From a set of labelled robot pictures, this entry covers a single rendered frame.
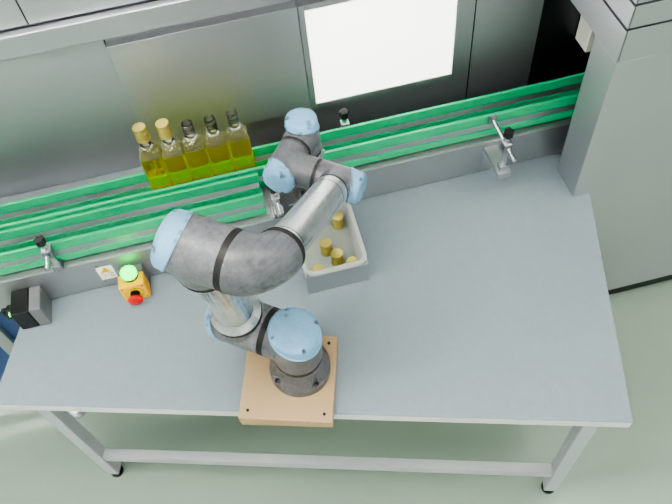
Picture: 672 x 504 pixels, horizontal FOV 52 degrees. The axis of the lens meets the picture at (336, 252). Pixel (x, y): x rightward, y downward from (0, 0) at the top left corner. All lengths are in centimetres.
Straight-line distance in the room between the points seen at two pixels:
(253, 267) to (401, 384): 71
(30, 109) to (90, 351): 65
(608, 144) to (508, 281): 45
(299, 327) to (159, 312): 54
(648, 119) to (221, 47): 112
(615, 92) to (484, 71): 46
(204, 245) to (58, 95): 87
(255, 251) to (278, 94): 86
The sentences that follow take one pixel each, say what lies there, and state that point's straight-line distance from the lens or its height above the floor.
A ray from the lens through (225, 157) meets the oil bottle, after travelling 187.
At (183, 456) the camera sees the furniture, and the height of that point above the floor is 20.
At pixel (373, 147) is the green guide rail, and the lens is 194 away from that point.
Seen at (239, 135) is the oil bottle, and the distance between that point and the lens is 183.
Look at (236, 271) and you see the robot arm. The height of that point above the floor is 141.
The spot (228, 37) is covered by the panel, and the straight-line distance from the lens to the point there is 181.
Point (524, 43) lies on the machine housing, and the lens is 216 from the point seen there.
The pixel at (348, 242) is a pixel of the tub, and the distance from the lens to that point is 196.
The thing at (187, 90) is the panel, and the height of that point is 114.
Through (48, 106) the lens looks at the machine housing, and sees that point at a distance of 197.
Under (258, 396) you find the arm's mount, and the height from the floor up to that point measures 79.
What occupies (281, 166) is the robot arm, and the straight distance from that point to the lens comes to 151.
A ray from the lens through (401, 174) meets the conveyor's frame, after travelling 203.
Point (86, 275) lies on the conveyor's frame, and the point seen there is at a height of 82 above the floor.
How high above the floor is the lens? 236
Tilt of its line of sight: 55 degrees down
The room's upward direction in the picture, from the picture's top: 7 degrees counter-clockwise
